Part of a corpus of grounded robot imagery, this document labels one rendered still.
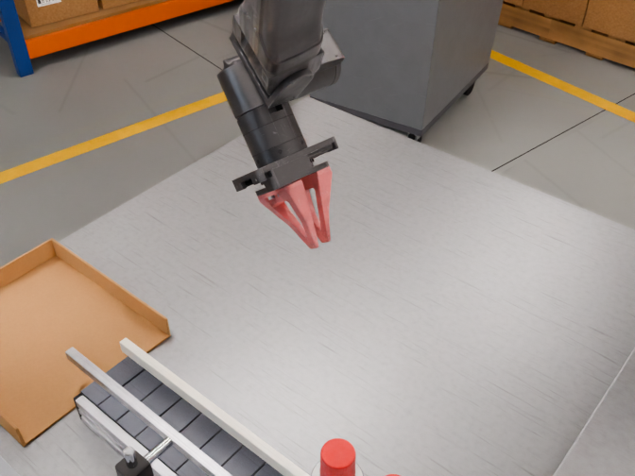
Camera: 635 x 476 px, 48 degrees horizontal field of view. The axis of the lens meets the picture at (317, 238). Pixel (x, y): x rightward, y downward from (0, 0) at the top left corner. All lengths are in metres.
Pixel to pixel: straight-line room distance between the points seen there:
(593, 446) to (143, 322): 0.68
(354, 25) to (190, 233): 1.69
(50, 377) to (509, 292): 0.73
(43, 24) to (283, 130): 3.32
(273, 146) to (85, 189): 2.28
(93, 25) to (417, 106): 1.85
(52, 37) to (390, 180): 2.73
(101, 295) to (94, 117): 2.27
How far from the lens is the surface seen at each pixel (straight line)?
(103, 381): 0.92
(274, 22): 0.56
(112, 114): 3.44
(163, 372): 0.98
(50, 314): 1.22
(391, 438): 1.00
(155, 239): 1.32
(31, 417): 1.09
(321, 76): 0.77
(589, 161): 3.18
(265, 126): 0.72
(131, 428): 0.98
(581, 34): 4.08
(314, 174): 0.73
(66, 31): 3.93
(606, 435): 1.01
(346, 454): 0.68
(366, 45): 2.87
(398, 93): 2.89
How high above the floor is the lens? 1.65
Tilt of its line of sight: 40 degrees down
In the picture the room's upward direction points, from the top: straight up
